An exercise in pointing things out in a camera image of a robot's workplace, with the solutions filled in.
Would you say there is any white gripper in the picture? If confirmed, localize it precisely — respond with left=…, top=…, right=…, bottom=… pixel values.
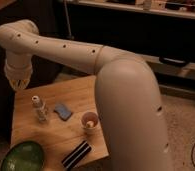
left=4, top=65, right=33, bottom=90

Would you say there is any clear plastic bottle white cap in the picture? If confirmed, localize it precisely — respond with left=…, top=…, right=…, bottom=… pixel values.
left=32, top=95, right=48, bottom=122

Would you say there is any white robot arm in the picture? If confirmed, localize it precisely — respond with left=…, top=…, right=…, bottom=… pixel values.
left=0, top=20, right=174, bottom=171

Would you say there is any blue sponge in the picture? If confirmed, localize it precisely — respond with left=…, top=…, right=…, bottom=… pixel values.
left=54, top=103, right=72, bottom=121

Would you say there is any wooden low table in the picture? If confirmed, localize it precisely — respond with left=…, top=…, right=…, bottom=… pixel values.
left=11, top=76, right=108, bottom=171

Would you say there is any metal pole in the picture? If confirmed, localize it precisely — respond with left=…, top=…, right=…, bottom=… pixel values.
left=63, top=0, right=74, bottom=40

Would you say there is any green round plate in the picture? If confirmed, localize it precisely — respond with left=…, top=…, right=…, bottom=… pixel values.
left=0, top=141, right=45, bottom=171

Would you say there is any pink paper cup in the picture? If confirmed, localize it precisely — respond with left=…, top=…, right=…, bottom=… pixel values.
left=81, top=112, right=99, bottom=135

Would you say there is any cluttered shelf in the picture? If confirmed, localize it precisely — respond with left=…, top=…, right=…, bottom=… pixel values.
left=66, top=0, right=195, bottom=20

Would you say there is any long case black handle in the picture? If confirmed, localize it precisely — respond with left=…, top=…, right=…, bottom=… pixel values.
left=140, top=53, right=195, bottom=83

